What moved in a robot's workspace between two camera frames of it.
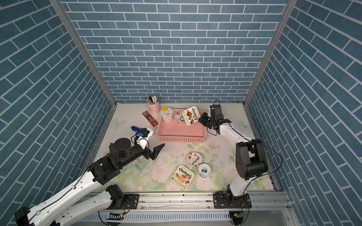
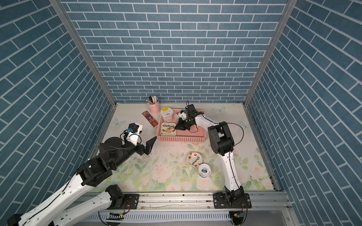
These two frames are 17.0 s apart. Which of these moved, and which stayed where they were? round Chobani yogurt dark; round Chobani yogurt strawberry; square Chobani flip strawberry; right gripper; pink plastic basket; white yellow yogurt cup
Moved: right gripper; square Chobani flip strawberry
Stayed: round Chobani yogurt dark; pink plastic basket; white yellow yogurt cup; round Chobani yogurt strawberry
